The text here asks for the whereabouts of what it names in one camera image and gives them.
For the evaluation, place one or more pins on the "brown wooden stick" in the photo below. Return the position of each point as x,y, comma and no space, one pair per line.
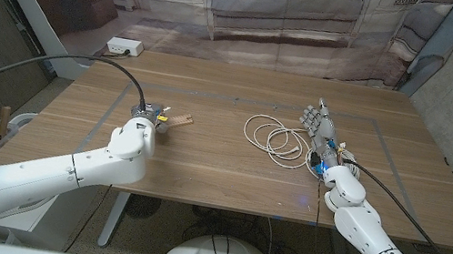
3,122

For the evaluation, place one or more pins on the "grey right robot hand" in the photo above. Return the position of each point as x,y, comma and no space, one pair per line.
323,129

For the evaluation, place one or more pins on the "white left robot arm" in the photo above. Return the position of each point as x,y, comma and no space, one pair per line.
38,178

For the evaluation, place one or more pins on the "white table leg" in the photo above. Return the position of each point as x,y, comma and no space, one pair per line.
113,219

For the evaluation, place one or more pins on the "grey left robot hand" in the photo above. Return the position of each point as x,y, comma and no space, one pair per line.
150,112

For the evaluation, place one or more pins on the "printed sofa backdrop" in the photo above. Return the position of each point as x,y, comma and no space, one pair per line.
273,15

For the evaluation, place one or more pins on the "grey rolled backdrop tube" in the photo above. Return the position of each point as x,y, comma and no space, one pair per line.
443,43

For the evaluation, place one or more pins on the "white power strip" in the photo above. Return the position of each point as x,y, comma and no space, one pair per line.
124,46

